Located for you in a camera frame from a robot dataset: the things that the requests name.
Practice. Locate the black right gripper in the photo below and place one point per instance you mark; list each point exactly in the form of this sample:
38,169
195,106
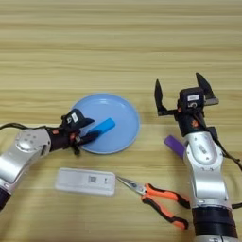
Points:
192,121

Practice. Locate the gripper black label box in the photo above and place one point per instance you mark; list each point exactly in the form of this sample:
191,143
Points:
73,119
191,97

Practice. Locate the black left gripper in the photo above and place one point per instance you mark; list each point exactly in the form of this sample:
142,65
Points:
61,138

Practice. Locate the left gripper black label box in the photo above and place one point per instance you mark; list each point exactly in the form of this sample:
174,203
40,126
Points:
73,119

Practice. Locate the white rectangular remote device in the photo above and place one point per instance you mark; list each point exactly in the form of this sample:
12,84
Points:
85,181

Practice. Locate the light blue round plate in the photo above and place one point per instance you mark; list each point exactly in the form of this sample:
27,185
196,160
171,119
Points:
119,126

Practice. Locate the blue rectangular block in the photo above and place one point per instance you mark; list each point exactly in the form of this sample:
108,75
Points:
105,125

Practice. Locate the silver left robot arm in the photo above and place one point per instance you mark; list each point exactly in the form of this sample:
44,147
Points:
22,154

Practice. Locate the purple rectangular block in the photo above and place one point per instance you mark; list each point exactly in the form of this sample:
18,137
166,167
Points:
175,145

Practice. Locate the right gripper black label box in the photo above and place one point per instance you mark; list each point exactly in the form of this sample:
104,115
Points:
191,97

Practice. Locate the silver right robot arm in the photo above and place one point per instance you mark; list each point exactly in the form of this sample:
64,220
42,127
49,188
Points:
204,170

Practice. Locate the orange black needle-nose pliers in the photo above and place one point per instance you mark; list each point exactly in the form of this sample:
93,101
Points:
157,193

